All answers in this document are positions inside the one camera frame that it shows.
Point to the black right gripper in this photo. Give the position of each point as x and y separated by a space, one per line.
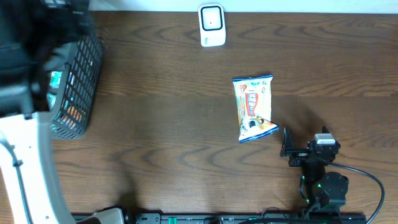
300 154

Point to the large beige snack bag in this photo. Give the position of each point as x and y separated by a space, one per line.
254 107

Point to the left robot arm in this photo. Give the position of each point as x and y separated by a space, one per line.
50 63

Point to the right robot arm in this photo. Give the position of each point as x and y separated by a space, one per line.
325 192

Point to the white barcode scanner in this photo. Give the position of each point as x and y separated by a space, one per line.
212 25

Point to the dark grey mesh plastic basket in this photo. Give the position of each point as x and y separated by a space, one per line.
71 104

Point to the white label in basket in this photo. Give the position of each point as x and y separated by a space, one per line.
55 79

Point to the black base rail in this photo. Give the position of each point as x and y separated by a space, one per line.
157 218

